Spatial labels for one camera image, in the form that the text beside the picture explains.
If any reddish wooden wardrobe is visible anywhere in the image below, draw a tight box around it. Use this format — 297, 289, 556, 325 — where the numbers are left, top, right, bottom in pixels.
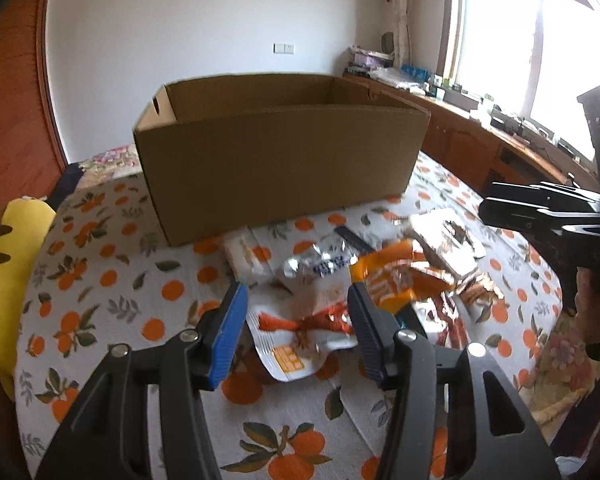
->
0, 0, 72, 221

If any clear plastic bag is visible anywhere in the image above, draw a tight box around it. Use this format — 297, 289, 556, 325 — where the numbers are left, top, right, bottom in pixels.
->
369, 66, 417, 87

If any row of blue boxes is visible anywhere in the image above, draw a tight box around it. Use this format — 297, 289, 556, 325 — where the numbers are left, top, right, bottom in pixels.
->
400, 63, 429, 84

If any stack of books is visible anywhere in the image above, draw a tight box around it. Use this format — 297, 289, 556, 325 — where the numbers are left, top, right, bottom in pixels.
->
347, 46, 395, 77

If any patterned beige curtain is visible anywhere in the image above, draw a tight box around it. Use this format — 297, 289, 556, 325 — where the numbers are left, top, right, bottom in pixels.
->
376, 0, 415, 68

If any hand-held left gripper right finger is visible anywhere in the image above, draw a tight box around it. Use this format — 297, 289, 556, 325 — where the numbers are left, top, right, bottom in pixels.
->
347, 282, 563, 480

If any yellow plush toy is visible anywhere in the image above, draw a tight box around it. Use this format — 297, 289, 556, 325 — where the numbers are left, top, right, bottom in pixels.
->
0, 197, 57, 402

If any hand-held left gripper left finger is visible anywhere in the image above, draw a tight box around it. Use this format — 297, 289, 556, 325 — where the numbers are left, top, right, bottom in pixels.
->
35, 280, 250, 480

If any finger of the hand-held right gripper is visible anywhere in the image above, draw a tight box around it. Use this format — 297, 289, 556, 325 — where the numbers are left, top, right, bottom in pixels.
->
485, 181, 600, 207
479, 198, 600, 242

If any silver dark-print snack packet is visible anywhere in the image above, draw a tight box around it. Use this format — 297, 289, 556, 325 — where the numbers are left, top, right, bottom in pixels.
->
279, 241, 363, 287

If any small clear white packet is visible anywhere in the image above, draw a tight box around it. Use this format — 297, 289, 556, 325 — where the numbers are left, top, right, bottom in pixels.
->
223, 235, 272, 281

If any white orange-label snack packet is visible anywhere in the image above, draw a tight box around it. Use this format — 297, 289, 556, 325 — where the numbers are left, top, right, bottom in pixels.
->
244, 304, 358, 384

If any black device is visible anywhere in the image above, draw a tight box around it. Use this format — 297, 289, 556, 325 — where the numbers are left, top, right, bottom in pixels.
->
489, 114, 527, 134

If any brown cardboard box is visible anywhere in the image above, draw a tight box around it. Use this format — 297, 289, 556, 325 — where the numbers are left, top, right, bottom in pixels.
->
132, 73, 432, 248

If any silver brown snack packet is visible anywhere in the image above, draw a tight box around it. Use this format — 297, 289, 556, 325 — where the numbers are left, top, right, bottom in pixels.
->
407, 209, 487, 273

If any long wooden cabinet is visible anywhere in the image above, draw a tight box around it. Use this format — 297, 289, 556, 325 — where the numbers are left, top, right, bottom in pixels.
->
342, 72, 600, 207

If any dark blue bed sheet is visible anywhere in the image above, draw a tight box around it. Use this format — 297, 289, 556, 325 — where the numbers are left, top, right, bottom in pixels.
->
44, 162, 92, 208

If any orange snack packet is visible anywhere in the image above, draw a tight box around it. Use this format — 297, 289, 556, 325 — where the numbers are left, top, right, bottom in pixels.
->
349, 238, 457, 313

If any orange fruit print blanket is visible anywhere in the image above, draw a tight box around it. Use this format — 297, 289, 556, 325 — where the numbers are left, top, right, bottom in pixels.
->
15, 149, 581, 480

